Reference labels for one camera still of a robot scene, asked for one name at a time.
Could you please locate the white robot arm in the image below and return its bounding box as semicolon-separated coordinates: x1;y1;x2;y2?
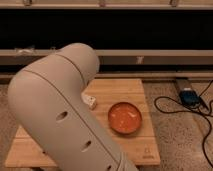
8;43;138;171

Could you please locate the orange bowl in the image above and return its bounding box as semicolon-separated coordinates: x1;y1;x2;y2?
108;102;142;134

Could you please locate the blue power adapter box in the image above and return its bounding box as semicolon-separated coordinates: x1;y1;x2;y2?
179;88;199;106

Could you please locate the black cable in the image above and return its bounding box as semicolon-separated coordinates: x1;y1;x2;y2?
153;79;213;169

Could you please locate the grey metal rail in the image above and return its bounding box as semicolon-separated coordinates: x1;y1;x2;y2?
0;49;213;65

